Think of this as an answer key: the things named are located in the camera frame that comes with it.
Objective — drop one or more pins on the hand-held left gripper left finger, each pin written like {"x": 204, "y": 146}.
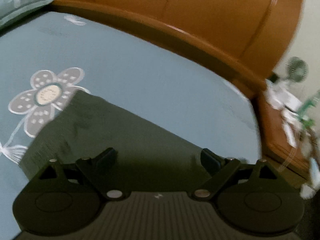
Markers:
{"x": 107, "y": 161}

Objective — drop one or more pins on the small green desk fan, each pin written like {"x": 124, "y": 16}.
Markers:
{"x": 297, "y": 70}

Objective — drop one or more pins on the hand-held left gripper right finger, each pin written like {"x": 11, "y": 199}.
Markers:
{"x": 210, "y": 161}

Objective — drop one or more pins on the white and green clutter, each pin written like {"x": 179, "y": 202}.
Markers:
{"x": 292, "y": 112}

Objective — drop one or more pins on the wooden headboard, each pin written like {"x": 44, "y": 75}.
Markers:
{"x": 187, "y": 17}

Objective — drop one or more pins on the dark green long-sleeved top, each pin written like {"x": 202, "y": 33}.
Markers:
{"x": 112, "y": 135}

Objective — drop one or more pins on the wooden nightstand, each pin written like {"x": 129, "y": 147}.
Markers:
{"x": 275, "y": 135}

